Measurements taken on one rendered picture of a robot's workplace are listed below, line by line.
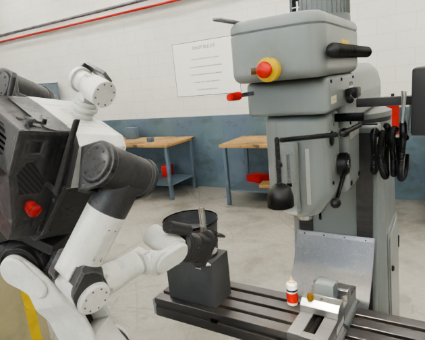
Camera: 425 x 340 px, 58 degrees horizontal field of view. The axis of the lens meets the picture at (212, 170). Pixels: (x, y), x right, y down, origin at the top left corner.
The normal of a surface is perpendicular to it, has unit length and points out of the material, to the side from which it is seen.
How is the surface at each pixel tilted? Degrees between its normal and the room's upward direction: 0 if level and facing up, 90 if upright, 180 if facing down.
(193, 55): 90
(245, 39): 90
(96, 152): 61
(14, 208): 115
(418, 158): 90
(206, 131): 90
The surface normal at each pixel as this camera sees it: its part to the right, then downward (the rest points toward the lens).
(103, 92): 0.73, 0.48
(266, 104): -0.51, 0.24
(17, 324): 0.86, 0.04
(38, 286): -0.21, 0.24
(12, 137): -0.59, 0.03
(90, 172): -0.51, -0.25
